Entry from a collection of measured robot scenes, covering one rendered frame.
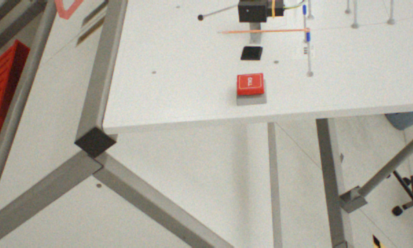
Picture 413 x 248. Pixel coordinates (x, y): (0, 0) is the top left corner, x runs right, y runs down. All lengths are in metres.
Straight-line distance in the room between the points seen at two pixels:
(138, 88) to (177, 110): 0.11
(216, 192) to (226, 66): 0.36
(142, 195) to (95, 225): 0.14
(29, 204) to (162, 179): 0.28
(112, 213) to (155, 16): 0.45
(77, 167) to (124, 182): 0.10
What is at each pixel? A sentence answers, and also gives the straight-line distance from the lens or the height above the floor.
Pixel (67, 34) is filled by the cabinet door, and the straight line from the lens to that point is 2.08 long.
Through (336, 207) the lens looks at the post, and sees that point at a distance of 1.75.
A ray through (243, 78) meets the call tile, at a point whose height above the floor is 1.11.
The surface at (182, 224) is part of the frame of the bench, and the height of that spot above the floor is 0.80.
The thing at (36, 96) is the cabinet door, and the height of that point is 0.50.
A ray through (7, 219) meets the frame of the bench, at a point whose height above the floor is 0.54.
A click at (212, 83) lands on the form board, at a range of 1.44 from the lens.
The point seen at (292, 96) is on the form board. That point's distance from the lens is 1.39.
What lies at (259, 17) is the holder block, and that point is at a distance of 1.50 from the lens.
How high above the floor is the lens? 1.65
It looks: 27 degrees down
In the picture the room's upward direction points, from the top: 55 degrees clockwise
